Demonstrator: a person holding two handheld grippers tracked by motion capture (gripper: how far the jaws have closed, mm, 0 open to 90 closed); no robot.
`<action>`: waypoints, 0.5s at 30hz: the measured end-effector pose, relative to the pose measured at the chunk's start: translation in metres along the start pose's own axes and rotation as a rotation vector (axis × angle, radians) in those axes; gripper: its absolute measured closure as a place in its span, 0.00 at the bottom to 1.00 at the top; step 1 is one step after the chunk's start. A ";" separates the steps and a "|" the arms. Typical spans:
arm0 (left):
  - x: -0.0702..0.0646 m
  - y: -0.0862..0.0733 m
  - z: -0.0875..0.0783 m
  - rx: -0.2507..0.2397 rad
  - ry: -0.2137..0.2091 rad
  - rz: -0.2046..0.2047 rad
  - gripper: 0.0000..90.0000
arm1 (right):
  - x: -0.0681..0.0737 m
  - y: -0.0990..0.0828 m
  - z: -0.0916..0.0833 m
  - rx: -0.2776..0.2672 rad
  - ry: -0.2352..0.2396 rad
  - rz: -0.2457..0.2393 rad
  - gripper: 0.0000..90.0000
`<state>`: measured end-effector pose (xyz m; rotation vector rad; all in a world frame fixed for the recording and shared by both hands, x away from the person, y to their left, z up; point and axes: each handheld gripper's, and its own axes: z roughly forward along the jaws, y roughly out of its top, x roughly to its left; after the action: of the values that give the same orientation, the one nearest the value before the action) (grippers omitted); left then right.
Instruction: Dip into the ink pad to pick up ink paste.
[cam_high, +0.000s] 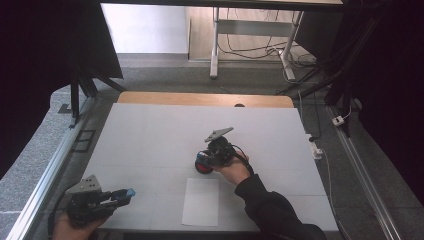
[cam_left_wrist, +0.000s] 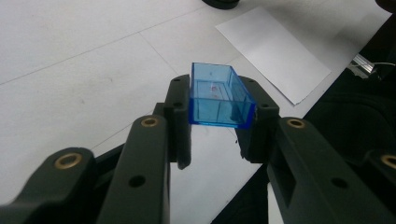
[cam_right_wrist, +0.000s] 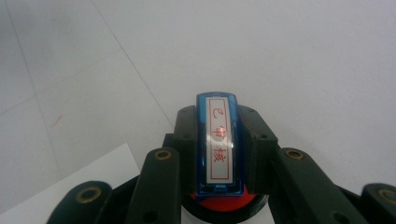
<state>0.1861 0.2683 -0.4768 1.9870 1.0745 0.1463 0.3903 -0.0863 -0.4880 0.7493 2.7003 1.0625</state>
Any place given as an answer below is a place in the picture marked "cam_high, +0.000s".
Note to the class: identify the black metal stand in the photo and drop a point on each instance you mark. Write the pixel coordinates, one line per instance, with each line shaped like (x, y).
(336, 76)

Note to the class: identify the black curtain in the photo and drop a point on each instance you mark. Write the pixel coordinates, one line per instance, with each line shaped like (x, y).
(390, 83)
(43, 60)

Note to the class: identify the white desk frame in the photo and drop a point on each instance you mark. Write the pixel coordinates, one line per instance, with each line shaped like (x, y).
(253, 28)

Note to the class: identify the black floor socket plate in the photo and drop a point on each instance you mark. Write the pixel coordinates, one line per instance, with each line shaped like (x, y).
(83, 140)

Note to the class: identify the small white plug adapter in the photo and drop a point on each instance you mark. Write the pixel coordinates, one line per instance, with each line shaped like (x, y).
(338, 120)

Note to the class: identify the white paper sheet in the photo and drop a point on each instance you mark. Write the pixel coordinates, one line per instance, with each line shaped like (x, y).
(201, 201)

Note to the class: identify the aluminium floor rail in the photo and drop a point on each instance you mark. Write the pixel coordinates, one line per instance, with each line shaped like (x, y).
(50, 173)
(358, 173)

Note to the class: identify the large white table mat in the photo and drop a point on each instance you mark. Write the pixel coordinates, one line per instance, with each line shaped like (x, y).
(150, 140)

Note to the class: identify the person's right hand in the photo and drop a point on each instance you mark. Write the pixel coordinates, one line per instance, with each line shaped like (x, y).
(234, 171)

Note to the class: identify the black tripod stand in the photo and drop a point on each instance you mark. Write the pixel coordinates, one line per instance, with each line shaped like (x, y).
(75, 96)

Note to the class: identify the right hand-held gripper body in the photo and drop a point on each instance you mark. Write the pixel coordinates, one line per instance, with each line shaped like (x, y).
(220, 150)

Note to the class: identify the black table grommet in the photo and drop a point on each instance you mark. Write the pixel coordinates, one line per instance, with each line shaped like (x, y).
(239, 105)

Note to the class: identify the round red ink pad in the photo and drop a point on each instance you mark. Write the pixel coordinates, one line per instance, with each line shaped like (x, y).
(203, 168)

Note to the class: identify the white power strip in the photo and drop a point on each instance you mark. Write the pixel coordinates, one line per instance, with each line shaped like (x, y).
(315, 148)

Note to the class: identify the person's left hand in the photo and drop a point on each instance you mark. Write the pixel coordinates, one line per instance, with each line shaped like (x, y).
(71, 230)

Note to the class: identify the blue stamp cap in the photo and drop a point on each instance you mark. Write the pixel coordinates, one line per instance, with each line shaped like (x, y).
(130, 192)

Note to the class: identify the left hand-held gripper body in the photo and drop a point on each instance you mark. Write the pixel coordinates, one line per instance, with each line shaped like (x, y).
(87, 200)

